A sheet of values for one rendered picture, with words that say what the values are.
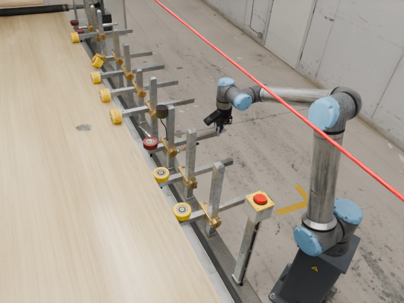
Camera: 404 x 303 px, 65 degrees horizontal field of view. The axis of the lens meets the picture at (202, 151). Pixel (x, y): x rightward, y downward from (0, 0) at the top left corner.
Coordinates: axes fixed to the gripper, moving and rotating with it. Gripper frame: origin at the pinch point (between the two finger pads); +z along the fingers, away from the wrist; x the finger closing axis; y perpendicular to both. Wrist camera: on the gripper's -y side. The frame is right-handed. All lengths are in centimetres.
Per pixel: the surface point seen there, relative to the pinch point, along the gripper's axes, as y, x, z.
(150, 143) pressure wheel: -43.2, -2.4, -8.1
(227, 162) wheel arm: -8.3, -26.5, -2.3
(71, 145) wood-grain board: -82, 13, -7
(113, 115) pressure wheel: -56, 22, -14
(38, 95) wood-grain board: -91, 71, -7
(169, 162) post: -33.4, -5.7, 6.2
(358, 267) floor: 79, -81, 83
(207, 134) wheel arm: -7.8, -1.5, -3.3
